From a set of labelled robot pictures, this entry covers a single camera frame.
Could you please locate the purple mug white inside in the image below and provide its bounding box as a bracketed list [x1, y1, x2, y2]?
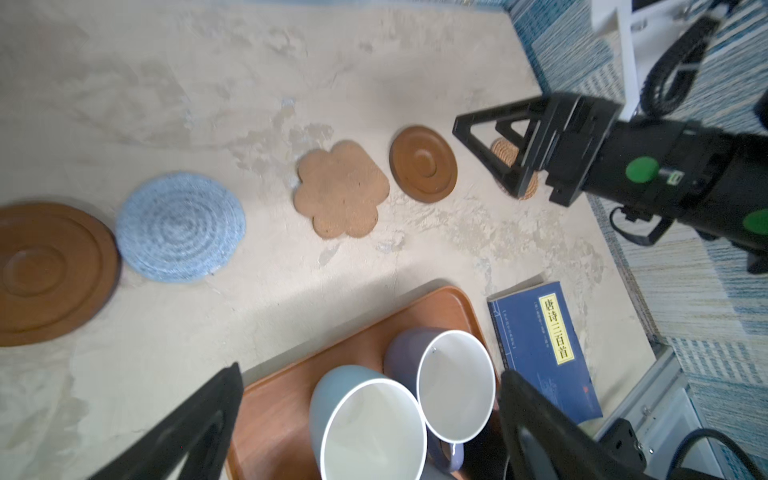
[384, 327, 497, 474]

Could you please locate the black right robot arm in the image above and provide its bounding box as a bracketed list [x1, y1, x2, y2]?
[453, 1, 767, 275]

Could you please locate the orange brown serving tray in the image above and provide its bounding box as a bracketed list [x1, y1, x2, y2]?
[226, 286, 485, 479]

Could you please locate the brown round wooden coaster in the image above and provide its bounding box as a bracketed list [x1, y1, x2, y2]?
[1, 202, 121, 347]
[389, 125, 458, 204]

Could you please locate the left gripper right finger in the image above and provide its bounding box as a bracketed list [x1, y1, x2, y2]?
[499, 370, 647, 479]

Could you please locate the dark blue book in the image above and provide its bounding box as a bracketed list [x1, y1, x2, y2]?
[487, 281, 603, 424]

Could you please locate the cork flower shaped coaster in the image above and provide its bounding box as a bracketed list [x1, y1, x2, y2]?
[293, 140, 390, 240]

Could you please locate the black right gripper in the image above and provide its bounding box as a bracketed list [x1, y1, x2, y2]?
[453, 92, 623, 207]

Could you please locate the light blue mug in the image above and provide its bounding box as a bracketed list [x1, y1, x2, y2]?
[309, 365, 427, 479]

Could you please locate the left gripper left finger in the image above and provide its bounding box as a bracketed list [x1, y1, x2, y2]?
[92, 363, 244, 479]

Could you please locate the blue woven round coaster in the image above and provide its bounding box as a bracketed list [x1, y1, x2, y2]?
[116, 172, 246, 283]

